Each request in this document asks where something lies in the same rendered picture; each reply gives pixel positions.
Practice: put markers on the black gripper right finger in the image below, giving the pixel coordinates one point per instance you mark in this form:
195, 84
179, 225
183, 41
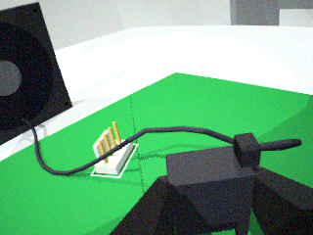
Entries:
281, 205

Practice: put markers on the green circuit board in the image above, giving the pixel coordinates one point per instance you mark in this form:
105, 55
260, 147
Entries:
34, 201

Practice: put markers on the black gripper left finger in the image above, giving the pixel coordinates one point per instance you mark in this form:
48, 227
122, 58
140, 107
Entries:
152, 215

